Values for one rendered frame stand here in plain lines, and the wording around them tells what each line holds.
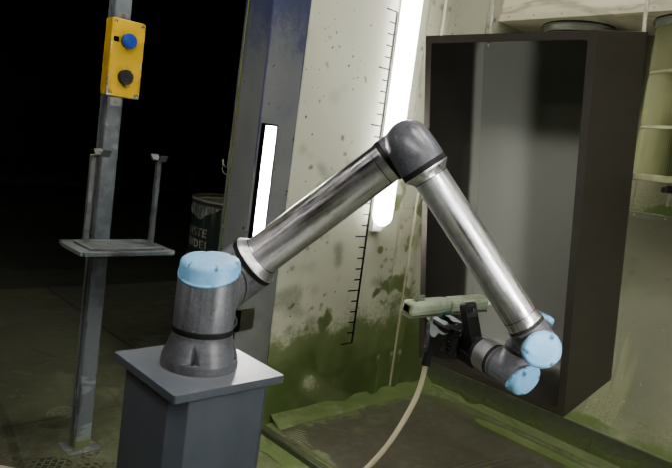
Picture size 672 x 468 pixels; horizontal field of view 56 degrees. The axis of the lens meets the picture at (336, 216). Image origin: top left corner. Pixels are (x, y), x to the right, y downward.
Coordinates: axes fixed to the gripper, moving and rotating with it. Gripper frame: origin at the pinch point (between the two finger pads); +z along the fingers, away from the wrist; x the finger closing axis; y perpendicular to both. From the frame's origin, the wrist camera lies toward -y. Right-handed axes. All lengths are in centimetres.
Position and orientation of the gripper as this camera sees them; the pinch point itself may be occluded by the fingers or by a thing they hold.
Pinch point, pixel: (434, 313)
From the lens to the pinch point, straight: 194.3
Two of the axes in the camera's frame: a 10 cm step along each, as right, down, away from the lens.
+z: -5.4, -3.0, 7.9
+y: -1.6, 9.5, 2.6
